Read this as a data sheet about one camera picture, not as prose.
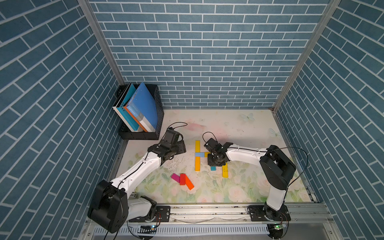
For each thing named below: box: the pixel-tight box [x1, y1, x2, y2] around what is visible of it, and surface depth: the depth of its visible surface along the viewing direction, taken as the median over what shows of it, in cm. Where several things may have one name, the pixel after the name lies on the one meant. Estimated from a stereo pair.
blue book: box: [126, 81, 159, 133], surface depth 96 cm
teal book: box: [112, 82, 140, 133], surface depth 87 cm
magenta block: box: [171, 173, 180, 183], surface depth 88 cm
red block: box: [179, 173, 186, 186], surface depth 85 cm
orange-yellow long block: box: [195, 156, 201, 172], surface depth 93 cm
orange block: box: [185, 174, 195, 191], surface depth 85 cm
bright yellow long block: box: [222, 162, 229, 178], surface depth 90 cm
